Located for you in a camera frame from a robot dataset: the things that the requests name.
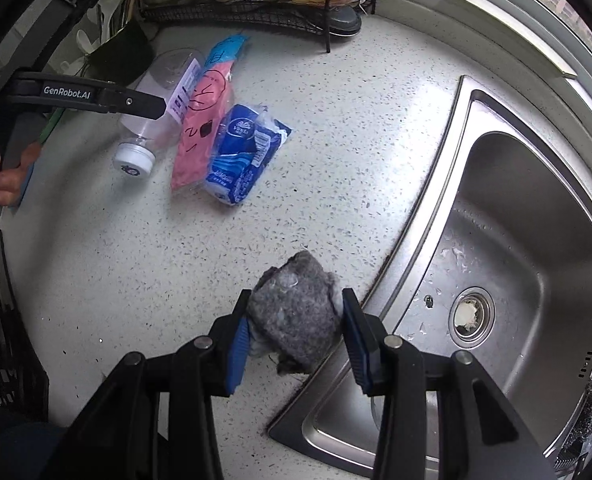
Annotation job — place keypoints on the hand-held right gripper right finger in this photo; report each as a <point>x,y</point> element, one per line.
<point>358,340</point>

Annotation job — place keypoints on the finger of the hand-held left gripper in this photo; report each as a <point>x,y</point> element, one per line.
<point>141,105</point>

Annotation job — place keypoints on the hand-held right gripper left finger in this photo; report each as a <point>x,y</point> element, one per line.
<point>238,355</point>

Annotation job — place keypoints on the clear plastic bottle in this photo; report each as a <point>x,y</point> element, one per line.
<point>141,137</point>

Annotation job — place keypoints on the grey scouring pad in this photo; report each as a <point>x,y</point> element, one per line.
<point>296,310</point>

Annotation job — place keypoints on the person's left hand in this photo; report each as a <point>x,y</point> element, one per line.
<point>16,180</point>

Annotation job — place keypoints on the black utensil cup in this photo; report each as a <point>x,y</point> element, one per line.
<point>121,55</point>

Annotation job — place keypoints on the pink and blue packet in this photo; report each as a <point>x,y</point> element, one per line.
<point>201,125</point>

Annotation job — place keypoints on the blue tissue packet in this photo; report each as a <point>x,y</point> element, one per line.
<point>241,160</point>

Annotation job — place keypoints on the stainless steel sink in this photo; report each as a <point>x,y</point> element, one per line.
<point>525,240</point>

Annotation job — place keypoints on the small dark dish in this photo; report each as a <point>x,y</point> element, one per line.
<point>343,21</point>

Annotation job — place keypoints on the steel wool scrubber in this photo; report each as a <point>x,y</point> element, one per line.
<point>588,410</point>

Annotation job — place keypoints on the window frame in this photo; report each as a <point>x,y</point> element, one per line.
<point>500,5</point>

